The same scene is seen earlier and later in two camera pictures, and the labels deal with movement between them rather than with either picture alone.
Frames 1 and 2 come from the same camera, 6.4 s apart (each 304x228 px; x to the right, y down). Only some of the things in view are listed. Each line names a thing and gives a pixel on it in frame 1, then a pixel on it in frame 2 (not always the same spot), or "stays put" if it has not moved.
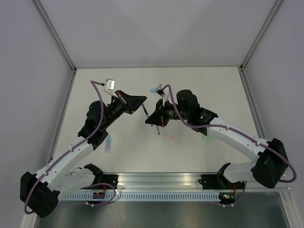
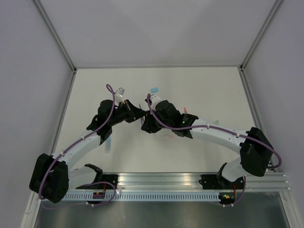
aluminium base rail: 173,182 stays put
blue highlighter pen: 108,143 stays put
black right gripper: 158,116 to 149,127
